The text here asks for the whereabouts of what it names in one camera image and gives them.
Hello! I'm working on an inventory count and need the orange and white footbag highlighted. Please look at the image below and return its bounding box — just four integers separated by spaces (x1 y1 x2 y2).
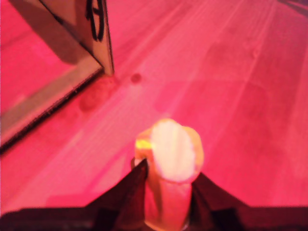
131 117 205 231

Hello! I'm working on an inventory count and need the cardboard dice tower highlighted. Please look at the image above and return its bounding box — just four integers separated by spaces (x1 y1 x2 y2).
0 0 115 155

